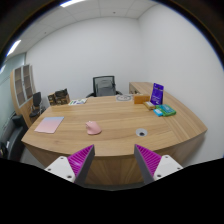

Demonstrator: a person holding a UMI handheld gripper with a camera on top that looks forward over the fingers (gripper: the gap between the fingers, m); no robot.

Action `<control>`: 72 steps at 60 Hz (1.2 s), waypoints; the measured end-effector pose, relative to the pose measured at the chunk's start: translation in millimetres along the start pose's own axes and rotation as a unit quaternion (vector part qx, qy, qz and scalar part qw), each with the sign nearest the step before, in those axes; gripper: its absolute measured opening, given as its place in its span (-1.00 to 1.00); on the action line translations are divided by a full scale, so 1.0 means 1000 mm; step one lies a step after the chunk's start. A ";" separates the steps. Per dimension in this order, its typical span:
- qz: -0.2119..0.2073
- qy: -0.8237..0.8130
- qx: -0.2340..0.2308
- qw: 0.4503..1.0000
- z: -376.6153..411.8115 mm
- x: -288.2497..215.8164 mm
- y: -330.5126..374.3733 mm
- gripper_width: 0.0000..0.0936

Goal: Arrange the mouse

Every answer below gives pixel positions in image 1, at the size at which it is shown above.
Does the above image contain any black armchair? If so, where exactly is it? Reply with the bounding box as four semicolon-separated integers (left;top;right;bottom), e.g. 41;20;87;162
0;114;28;163

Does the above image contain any orange-brown box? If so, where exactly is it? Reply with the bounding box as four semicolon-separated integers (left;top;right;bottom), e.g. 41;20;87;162
133;93;151;105

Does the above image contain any round desk cable grommet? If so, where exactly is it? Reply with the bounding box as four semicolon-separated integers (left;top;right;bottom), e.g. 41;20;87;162
135;127;148;138

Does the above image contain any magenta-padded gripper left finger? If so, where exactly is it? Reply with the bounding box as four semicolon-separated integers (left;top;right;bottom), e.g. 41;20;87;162
44;143;96;186

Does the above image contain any pink computer mouse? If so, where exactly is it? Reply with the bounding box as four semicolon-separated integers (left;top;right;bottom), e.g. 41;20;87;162
85;120;102;136

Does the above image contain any wide brown cardboard box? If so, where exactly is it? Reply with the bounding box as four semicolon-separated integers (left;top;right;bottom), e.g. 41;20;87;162
55;94;71;105

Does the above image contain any round grey-white disc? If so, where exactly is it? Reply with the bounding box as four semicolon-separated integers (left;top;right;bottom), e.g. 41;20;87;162
115;94;134;103

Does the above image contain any small tan box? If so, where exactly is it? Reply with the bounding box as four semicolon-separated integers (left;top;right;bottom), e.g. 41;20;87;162
143;101;156;111

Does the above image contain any black flat box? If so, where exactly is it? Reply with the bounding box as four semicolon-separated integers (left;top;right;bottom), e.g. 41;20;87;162
54;88;69;98

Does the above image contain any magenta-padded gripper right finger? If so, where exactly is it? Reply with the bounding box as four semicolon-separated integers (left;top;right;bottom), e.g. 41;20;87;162
133;143;184;185

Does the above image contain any wooden shelf unit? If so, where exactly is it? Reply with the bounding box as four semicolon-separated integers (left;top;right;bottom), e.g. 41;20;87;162
9;63;38;128

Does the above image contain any green packet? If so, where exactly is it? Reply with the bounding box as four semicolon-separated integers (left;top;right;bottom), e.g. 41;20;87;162
155;104;177;117

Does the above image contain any grey mesh office chair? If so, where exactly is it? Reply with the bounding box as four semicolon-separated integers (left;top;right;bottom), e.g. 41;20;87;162
85;75;123;98

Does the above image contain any long ceiling light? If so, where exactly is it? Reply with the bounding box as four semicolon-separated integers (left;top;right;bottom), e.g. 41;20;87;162
59;0;86;8
6;39;22;57

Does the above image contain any black visitor chair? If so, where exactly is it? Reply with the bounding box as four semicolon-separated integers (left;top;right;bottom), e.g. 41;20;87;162
29;91;47;118

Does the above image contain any colourful printed leaflet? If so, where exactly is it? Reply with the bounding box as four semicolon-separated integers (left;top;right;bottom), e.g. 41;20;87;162
68;98;88;106

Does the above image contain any wooden side cabinet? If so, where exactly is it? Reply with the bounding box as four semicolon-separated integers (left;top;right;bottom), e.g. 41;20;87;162
128;81;158;96

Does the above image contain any pink-blue gradient mouse pad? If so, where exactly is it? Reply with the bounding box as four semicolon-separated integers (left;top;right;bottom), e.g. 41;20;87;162
34;116;65;135

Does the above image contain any small blue packet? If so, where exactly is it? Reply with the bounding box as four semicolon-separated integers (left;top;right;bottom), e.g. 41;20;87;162
153;108;164;118

